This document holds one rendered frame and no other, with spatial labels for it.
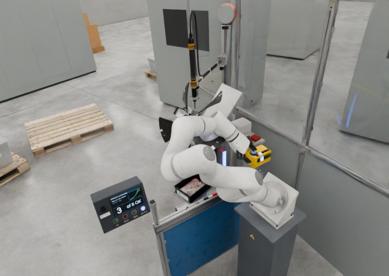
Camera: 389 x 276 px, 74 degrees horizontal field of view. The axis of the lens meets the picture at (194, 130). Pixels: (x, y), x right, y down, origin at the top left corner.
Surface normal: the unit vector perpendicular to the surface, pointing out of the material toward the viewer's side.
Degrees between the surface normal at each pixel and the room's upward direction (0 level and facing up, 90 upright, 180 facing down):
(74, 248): 0
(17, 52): 90
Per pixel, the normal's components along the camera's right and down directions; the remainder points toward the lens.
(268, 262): -0.16, 0.52
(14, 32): 0.77, 0.29
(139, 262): -0.05, -0.85
